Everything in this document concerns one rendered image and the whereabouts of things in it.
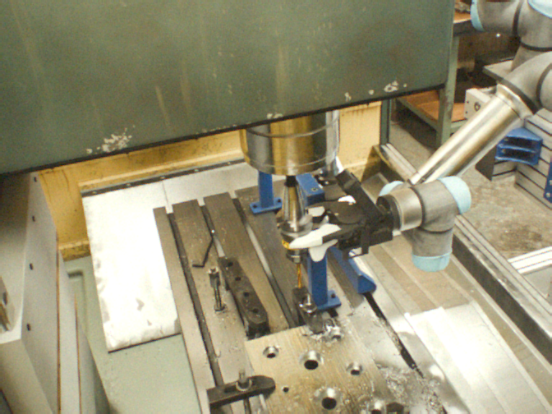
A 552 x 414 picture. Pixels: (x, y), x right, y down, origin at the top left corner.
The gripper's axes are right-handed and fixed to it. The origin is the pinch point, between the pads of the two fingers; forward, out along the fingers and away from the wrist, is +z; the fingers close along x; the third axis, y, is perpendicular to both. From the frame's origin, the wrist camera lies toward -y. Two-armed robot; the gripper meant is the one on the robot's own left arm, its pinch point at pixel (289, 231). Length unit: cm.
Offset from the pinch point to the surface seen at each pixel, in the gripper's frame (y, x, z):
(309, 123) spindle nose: -24.4, -8.0, -1.3
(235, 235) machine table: 39, 54, -2
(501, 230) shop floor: 128, 117, -152
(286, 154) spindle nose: -19.8, -7.3, 2.3
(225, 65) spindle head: -37.1, -11.9, 11.0
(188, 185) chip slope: 46, 96, 2
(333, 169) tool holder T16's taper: 4.6, 22.5, -18.5
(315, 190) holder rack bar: 6.4, 19.0, -12.7
